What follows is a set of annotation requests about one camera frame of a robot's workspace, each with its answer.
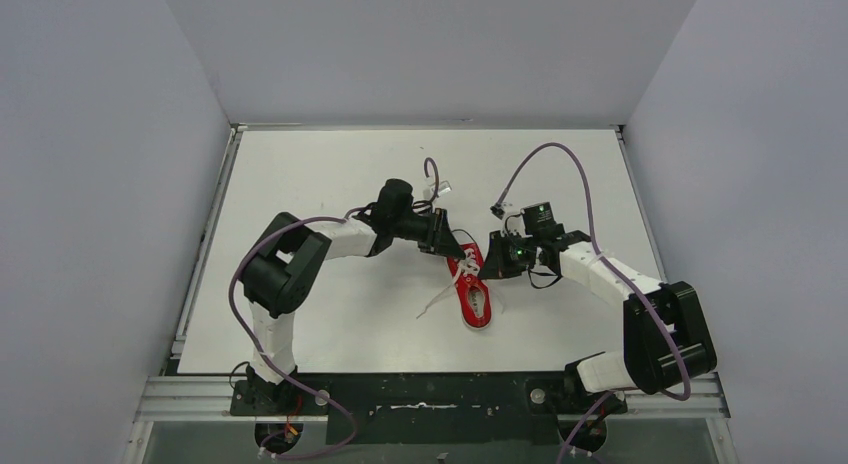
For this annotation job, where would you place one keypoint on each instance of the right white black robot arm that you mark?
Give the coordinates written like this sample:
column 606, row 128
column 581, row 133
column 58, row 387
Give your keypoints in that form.
column 665, row 337

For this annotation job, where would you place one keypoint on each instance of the red sneaker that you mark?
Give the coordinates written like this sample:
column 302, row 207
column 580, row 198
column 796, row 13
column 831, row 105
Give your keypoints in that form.
column 472, row 293

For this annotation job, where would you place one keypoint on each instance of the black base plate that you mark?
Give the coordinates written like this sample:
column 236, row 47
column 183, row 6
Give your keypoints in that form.
column 539, row 407

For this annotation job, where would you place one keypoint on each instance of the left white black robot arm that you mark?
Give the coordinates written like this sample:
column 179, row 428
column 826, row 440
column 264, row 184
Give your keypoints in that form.
column 275, row 277

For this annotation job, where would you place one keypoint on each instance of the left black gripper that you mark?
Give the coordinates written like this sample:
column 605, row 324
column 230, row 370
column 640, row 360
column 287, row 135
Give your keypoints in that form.
column 436, row 230

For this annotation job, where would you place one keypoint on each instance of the aluminium frame rail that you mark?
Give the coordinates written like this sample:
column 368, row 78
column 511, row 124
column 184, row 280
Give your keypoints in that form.
column 314, row 351

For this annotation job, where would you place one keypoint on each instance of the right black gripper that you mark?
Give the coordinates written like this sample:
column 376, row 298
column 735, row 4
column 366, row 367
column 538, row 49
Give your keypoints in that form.
column 498, row 265

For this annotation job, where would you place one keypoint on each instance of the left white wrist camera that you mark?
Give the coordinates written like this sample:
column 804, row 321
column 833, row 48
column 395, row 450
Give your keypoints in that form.
column 435, row 190

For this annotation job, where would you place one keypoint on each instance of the white shoelace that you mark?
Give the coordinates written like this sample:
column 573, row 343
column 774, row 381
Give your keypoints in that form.
column 448, row 291

